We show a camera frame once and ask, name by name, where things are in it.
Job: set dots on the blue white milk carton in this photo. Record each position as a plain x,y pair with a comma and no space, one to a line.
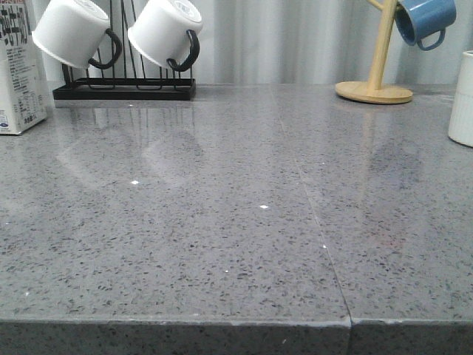
23,91

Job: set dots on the white ribbed HOME mug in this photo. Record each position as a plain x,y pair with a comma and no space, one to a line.
460,124

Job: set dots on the wooden mug tree stand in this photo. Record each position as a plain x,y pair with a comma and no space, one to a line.
374,91

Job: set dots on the blue enamel mug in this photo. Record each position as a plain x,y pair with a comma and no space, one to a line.
424,22

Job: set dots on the black wire mug rack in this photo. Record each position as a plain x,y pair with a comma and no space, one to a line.
132,77

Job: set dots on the white mug black handle right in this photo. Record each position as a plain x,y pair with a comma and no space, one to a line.
166,33

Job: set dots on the white mug black handle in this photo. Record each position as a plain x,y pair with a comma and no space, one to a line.
71,32
166,33

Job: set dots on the white mug black handle left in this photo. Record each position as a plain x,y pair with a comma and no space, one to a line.
71,32

